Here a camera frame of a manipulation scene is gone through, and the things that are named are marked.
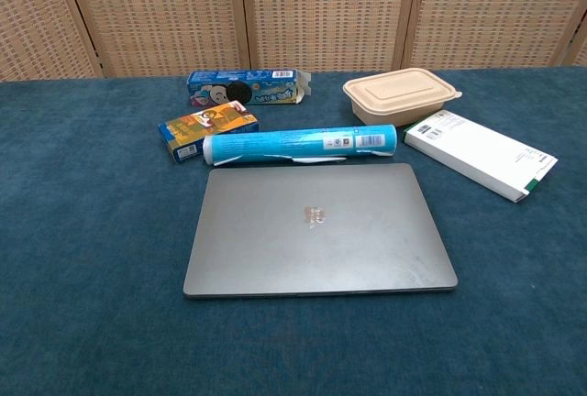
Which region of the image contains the grey laptop computer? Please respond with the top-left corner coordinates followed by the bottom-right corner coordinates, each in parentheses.
top-left (182, 162), bottom-right (460, 299)

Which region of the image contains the white green box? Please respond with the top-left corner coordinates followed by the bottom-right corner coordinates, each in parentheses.
top-left (402, 109), bottom-right (559, 204)

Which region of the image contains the blue cling film roll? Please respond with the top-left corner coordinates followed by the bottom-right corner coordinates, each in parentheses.
top-left (202, 123), bottom-right (397, 169)

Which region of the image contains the small orange blue carton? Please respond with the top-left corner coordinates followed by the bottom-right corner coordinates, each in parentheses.
top-left (157, 100), bottom-right (260, 165)

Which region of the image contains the blue cookie box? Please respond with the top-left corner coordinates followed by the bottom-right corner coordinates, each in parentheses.
top-left (186, 69), bottom-right (314, 108)

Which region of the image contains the beige lidded food container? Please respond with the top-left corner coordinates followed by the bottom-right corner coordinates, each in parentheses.
top-left (342, 69), bottom-right (463, 128)

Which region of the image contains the woven folding screen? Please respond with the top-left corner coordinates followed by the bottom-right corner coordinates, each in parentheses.
top-left (0, 0), bottom-right (587, 83)

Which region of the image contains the teal table mat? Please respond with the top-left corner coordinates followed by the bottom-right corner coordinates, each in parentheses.
top-left (0, 65), bottom-right (587, 396)

